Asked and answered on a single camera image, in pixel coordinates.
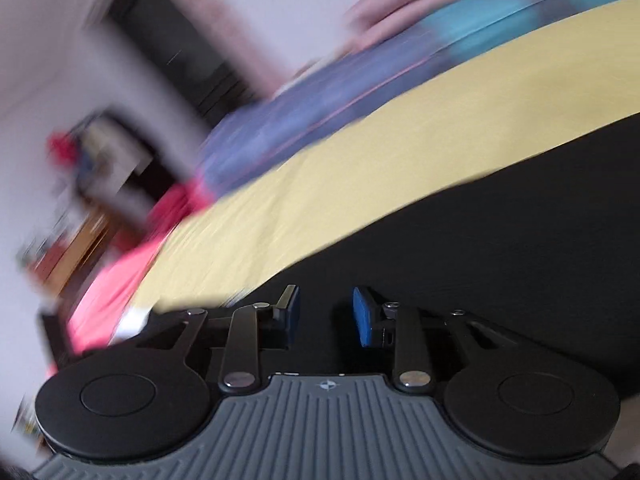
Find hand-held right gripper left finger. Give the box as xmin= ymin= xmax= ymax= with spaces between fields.
xmin=135 ymin=285 xmax=301 ymax=392

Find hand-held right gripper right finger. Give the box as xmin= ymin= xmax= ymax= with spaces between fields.
xmin=352 ymin=286 xmax=523 ymax=392

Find black knit pants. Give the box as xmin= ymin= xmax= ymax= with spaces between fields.
xmin=235 ymin=110 xmax=640 ymax=403

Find yellow quilted blanket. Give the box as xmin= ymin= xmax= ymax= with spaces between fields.
xmin=120 ymin=0 xmax=640 ymax=313

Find red folded cloth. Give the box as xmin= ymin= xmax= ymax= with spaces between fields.
xmin=147 ymin=172 xmax=213 ymax=233

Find pink bed sheet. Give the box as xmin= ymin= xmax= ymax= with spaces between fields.
xmin=62 ymin=235 xmax=173 ymax=358

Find blue plaid quilt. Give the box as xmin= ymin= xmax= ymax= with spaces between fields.
xmin=195 ymin=0 xmax=640 ymax=201

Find hanging clothes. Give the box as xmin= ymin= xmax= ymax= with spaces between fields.
xmin=45 ymin=107 xmax=166 ymax=231

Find dark window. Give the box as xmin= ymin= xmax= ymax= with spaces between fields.
xmin=107 ymin=0 xmax=263 ymax=123

